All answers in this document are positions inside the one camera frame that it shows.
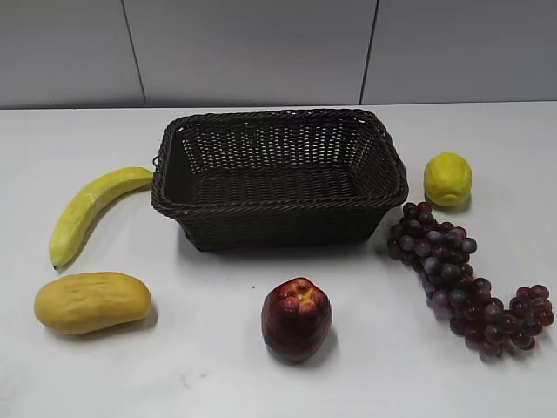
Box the black wicker basket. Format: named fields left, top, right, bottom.
left=151, top=109, right=408, bottom=252

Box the red apple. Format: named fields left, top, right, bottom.
left=261, top=277, right=332, bottom=364

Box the yellow banana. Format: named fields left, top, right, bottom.
left=50, top=167, right=153, bottom=270

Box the purple grape bunch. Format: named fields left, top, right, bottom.
left=386, top=202, right=555, bottom=357

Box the yellow lemon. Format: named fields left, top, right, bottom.
left=424, top=152, right=473, bottom=207

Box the yellow mango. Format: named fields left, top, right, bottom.
left=34, top=272, right=151, bottom=335

